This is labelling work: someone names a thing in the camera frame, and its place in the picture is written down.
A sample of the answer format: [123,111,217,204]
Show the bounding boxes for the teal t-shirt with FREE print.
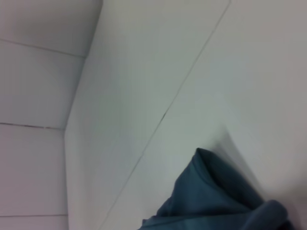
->
[141,147,292,230]

